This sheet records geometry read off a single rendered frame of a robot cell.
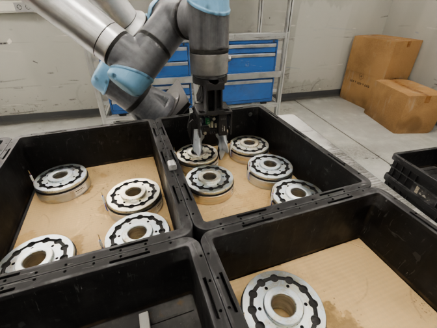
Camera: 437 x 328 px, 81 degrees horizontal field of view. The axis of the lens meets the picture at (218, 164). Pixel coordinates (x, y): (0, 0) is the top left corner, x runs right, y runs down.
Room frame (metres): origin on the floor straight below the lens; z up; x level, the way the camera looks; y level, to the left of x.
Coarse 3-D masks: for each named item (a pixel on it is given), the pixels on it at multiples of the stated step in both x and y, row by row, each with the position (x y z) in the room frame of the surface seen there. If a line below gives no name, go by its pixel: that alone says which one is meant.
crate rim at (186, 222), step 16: (80, 128) 0.54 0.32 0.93; (96, 128) 0.54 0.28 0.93; (16, 144) 0.47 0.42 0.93; (160, 144) 0.46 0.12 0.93; (0, 160) 0.40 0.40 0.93; (176, 192) 0.31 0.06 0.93; (176, 208) 0.27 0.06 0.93; (144, 240) 0.22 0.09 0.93; (160, 240) 0.21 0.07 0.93; (80, 256) 0.19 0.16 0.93; (96, 256) 0.19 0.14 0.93; (16, 272) 0.17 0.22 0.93; (32, 272) 0.17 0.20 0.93; (48, 272) 0.17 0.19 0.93
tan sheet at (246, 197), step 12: (228, 144) 0.65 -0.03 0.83; (228, 156) 0.58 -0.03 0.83; (228, 168) 0.53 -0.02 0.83; (240, 168) 0.53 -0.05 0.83; (240, 180) 0.47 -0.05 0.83; (240, 192) 0.43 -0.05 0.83; (252, 192) 0.43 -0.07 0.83; (264, 192) 0.43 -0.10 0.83; (216, 204) 0.39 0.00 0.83; (228, 204) 0.39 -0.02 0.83; (240, 204) 0.39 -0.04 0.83; (252, 204) 0.39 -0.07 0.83; (264, 204) 0.39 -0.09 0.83; (204, 216) 0.36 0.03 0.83; (216, 216) 0.36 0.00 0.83
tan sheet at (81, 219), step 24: (96, 168) 0.53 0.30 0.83; (120, 168) 0.53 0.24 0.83; (144, 168) 0.53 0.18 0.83; (96, 192) 0.43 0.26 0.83; (48, 216) 0.36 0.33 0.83; (72, 216) 0.36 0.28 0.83; (96, 216) 0.36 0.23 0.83; (168, 216) 0.36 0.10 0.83; (24, 240) 0.30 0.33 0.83; (72, 240) 0.30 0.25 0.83; (96, 240) 0.30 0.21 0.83
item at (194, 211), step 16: (160, 128) 0.54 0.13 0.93; (288, 128) 0.54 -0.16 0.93; (176, 160) 0.40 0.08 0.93; (336, 160) 0.40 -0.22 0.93; (176, 176) 0.35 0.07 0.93; (352, 176) 0.36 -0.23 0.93; (336, 192) 0.31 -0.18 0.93; (192, 208) 0.27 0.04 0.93; (272, 208) 0.27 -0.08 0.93; (288, 208) 0.27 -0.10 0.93; (192, 224) 0.25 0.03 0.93; (208, 224) 0.24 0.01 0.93; (224, 224) 0.24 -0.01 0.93
